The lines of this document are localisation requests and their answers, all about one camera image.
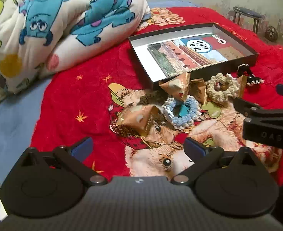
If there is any beige crochet scrunchie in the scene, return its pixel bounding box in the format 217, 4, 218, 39
205, 73, 239, 101

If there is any blue white crochet scrunchie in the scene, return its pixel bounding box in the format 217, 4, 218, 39
162, 96, 201, 129

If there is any textbook with building cover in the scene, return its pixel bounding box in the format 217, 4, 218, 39
147, 32, 244, 77

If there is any red printed blanket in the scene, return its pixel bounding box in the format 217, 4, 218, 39
29, 7, 283, 193

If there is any black cardboard box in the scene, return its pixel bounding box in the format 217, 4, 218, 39
128, 23, 258, 90

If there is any dark striped ball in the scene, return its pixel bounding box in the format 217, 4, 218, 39
265, 26, 279, 41

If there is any gold triangular snack packet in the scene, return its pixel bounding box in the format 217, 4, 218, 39
236, 75, 249, 93
190, 79, 208, 105
159, 73, 192, 101
116, 105, 159, 140

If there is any round stool with dark seat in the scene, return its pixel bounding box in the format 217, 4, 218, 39
233, 6, 263, 34

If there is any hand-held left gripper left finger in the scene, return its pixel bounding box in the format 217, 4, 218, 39
21, 137, 109, 186

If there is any cartoon monster printed quilt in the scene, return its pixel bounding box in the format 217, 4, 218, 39
0, 0, 151, 109

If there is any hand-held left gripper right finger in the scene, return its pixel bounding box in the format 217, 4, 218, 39
170, 137, 262, 185

